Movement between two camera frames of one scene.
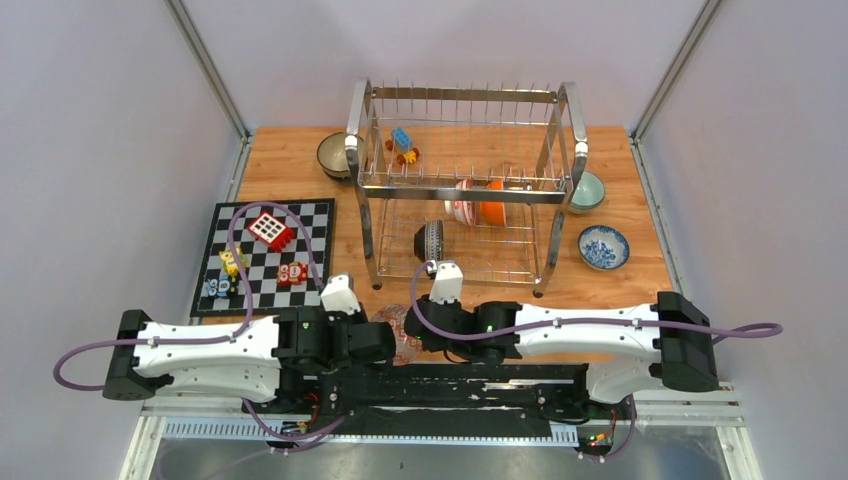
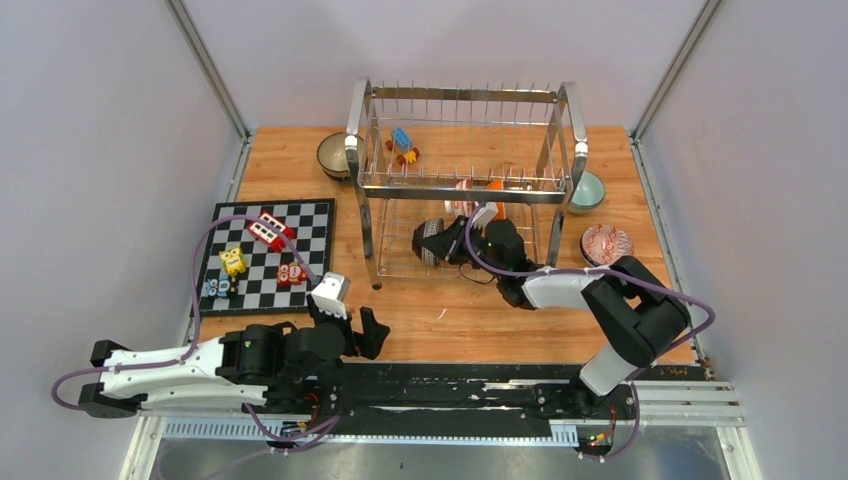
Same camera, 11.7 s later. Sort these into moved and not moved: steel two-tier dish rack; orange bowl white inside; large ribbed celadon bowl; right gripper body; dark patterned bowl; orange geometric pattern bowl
Moved: orange geometric pattern bowl; right gripper body
Not moved: large ribbed celadon bowl; orange bowl white inside; dark patterned bowl; steel two-tier dish rack
